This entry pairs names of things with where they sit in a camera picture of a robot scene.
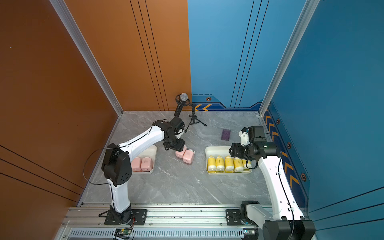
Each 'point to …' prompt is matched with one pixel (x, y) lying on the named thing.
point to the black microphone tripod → (194, 119)
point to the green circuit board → (122, 231)
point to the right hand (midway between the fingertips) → (234, 150)
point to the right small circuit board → (249, 231)
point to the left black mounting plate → (138, 217)
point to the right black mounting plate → (233, 218)
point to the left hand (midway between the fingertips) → (179, 146)
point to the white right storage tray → (223, 151)
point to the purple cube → (225, 135)
